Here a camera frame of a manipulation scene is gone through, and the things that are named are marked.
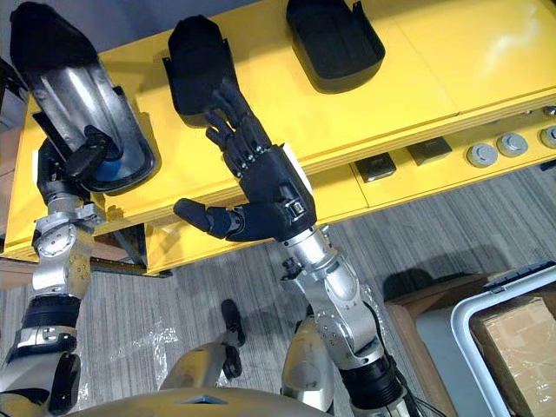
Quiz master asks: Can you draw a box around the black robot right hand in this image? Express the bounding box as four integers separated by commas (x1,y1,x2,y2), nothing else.
173,82,317,243

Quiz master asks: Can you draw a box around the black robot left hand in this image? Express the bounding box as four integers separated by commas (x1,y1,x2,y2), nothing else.
36,124,114,203

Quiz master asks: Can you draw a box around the black plastic housing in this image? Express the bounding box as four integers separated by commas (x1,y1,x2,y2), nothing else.
162,13,245,130
285,0,387,95
9,1,158,197

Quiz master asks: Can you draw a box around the dark object beside shelf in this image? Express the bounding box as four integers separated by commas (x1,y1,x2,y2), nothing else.
0,56,29,131

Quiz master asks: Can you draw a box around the black shelf leg brace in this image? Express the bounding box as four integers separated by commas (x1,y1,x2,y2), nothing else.
89,224,148,274

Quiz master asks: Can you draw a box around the yellow shelf unit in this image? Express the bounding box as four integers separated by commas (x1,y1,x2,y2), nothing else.
0,0,556,277

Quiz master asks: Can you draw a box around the silver robot right leg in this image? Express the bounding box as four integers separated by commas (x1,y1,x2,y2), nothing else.
281,314,345,414

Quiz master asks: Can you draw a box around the silver robot leg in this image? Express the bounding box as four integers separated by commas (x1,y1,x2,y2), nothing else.
281,314,345,414
159,298,248,392

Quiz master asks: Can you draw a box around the silver robot left leg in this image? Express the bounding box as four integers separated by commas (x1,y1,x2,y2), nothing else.
159,298,248,392

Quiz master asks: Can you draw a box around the brown wooden pallet box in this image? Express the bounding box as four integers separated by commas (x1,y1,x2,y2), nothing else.
383,272,501,417

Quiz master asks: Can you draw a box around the silver robot torso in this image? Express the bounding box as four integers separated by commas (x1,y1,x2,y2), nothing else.
63,386,336,417

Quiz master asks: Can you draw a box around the white plastic crate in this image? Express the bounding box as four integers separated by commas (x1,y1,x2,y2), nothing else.
450,264,556,417

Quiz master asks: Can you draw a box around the brown cardboard box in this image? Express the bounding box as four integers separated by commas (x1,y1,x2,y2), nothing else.
470,295,556,417

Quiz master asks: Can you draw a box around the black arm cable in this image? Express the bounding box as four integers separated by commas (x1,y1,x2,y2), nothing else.
386,355,438,417

